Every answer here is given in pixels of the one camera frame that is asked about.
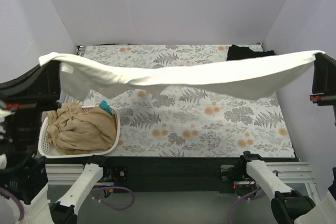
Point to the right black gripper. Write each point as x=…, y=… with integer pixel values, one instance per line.
x=325, y=94

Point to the white t shirt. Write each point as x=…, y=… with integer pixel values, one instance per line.
x=245, y=79

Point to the beige t shirt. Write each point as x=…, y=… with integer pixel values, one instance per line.
x=73, y=131

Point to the white laundry basket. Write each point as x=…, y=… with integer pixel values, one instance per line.
x=49, y=151

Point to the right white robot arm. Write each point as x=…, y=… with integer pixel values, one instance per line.
x=288, y=205

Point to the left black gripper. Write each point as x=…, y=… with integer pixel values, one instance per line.
x=20, y=94

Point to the teal cloth item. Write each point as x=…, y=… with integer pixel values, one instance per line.
x=105, y=106

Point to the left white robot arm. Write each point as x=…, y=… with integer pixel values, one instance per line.
x=24, y=181

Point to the black folded t shirt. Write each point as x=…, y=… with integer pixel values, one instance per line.
x=239, y=53

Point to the floral table cloth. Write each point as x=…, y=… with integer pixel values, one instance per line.
x=188, y=122

